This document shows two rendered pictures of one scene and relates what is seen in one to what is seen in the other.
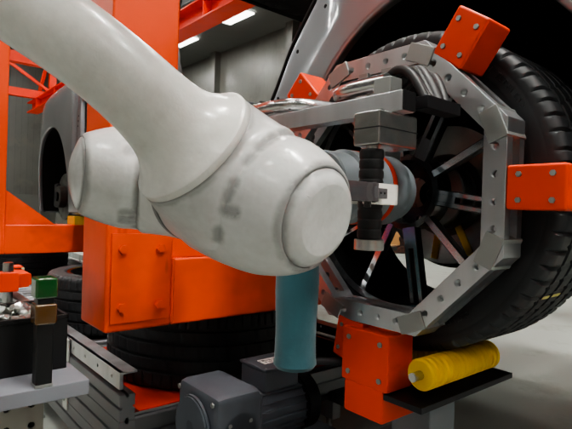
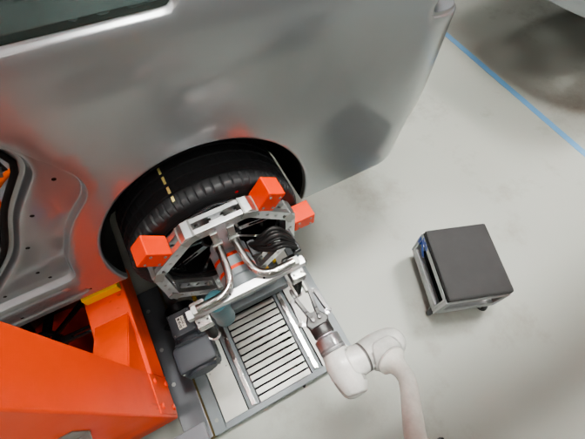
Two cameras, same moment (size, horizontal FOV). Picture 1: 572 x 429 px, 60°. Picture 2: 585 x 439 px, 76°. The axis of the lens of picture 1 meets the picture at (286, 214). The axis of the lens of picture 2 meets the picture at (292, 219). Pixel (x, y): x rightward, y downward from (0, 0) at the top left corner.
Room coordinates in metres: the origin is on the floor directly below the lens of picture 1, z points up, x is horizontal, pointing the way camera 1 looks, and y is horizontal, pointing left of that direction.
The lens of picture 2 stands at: (0.66, 0.32, 2.16)
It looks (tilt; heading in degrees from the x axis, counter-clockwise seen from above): 62 degrees down; 281
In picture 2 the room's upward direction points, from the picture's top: 1 degrees clockwise
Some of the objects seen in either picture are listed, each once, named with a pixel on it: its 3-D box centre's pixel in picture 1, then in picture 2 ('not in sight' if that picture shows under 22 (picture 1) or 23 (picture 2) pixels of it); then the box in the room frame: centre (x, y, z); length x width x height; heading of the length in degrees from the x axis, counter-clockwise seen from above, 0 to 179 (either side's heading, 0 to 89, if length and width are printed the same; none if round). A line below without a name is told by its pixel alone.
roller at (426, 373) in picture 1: (456, 363); not in sight; (0.98, -0.35, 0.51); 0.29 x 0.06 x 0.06; 130
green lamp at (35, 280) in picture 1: (44, 287); not in sight; (0.95, 0.46, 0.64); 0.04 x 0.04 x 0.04; 40
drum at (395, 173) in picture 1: (358, 188); (235, 266); (0.96, -0.14, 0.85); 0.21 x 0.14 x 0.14; 130
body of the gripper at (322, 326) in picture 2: not in sight; (319, 324); (0.62, 0.00, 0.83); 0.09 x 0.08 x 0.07; 130
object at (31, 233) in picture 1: (52, 221); not in sight; (2.89, 1.36, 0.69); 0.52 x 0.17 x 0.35; 130
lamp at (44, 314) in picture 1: (43, 312); not in sight; (0.95, 0.46, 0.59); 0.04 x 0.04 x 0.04; 40
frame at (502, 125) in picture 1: (381, 190); (228, 251); (1.00, -0.19, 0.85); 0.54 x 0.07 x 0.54; 40
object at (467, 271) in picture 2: not in sight; (454, 271); (-0.09, -0.61, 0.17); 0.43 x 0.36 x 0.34; 110
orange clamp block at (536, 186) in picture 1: (545, 187); (300, 215); (0.77, -0.40, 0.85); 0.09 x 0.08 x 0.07; 40
